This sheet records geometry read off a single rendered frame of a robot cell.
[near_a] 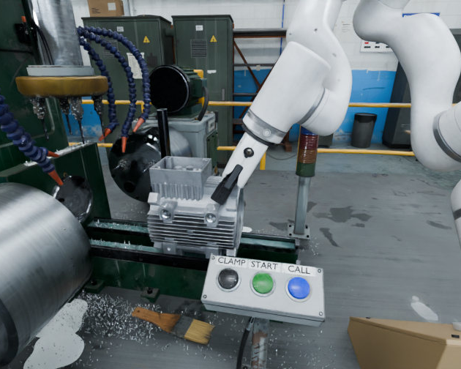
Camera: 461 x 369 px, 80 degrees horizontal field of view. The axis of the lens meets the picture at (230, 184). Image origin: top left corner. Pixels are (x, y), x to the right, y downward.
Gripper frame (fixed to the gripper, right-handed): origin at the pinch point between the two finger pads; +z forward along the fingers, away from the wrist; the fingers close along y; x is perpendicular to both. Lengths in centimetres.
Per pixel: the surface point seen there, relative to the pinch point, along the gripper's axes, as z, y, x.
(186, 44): 10, 311, 125
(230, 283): -0.3, -22.4, -7.1
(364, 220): 3, 51, -55
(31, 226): 10.1, -22.6, 22.5
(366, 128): -17, 485, -176
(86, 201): 30.9, 10.2, 31.6
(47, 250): 12.0, -23.4, 18.6
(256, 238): 12.4, 12.1, -15.3
